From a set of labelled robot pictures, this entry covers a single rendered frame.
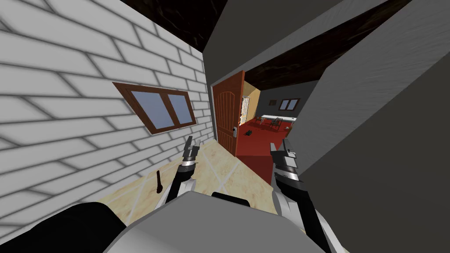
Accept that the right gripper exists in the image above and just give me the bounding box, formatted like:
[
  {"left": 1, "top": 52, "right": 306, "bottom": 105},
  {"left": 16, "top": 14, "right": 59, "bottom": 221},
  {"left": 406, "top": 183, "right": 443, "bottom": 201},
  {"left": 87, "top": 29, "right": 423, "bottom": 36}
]
[{"left": 269, "top": 138, "right": 299, "bottom": 170}]

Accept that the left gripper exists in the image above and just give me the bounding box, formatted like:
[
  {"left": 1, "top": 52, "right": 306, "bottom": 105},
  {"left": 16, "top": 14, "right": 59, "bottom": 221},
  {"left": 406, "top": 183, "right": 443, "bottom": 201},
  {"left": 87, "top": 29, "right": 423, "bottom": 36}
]
[{"left": 181, "top": 135, "right": 201, "bottom": 163}]

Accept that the white long table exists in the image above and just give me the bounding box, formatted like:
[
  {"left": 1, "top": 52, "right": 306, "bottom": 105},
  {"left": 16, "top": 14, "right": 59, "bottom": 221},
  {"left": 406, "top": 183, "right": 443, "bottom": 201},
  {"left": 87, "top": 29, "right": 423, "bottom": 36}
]
[{"left": 260, "top": 114, "right": 298, "bottom": 124}]

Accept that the small brown framed window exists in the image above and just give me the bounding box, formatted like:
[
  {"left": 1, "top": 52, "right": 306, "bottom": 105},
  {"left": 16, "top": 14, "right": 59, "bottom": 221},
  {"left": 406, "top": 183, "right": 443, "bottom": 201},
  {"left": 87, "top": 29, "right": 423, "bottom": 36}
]
[{"left": 278, "top": 98, "right": 301, "bottom": 112}]

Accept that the brown wooden door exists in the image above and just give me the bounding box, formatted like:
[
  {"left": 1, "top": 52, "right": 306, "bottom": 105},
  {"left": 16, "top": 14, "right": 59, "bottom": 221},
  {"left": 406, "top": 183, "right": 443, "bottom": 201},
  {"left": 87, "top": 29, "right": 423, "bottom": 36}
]
[{"left": 211, "top": 70, "right": 246, "bottom": 157}]

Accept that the white grid door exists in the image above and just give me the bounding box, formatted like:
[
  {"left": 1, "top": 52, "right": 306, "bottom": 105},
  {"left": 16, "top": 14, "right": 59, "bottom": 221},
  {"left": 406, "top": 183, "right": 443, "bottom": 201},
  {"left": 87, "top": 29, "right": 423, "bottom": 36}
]
[{"left": 240, "top": 96, "right": 251, "bottom": 126}]

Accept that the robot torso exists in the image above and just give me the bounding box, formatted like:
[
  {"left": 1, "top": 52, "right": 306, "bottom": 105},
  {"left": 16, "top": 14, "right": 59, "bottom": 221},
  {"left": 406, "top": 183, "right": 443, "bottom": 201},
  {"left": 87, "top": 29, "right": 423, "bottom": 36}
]
[{"left": 103, "top": 191, "right": 328, "bottom": 253}]

